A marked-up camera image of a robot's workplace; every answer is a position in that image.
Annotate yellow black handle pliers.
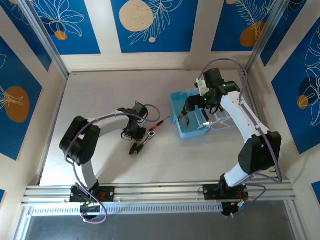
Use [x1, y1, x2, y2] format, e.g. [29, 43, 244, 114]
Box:
[178, 106, 191, 129]

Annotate light blue plastic tool box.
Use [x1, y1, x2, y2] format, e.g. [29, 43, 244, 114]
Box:
[169, 88, 237, 140]

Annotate red black handle screwdriver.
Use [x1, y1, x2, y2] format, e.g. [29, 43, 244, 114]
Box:
[149, 115, 172, 133]

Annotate aluminium side strip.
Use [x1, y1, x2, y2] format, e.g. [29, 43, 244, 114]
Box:
[37, 74, 70, 186]

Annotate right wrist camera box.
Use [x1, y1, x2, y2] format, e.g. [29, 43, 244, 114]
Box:
[194, 77, 208, 96]

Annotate aluminium side rail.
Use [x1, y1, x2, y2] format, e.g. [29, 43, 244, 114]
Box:
[237, 69, 282, 182]

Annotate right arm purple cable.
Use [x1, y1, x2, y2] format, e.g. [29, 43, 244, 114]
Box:
[197, 58, 283, 219]

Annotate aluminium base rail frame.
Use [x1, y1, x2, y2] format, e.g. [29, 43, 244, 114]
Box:
[21, 181, 296, 207]

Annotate blue floral wall panel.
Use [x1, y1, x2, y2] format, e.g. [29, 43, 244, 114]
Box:
[259, 0, 310, 68]
[211, 0, 277, 53]
[0, 0, 53, 73]
[31, 0, 102, 55]
[110, 0, 200, 54]
[271, 23, 320, 156]
[0, 34, 43, 161]

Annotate white slotted cable duct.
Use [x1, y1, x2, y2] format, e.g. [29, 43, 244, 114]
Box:
[29, 201, 223, 217]

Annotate aluminium corner post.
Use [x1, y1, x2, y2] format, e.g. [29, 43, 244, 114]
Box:
[18, 0, 70, 79]
[243, 0, 293, 74]

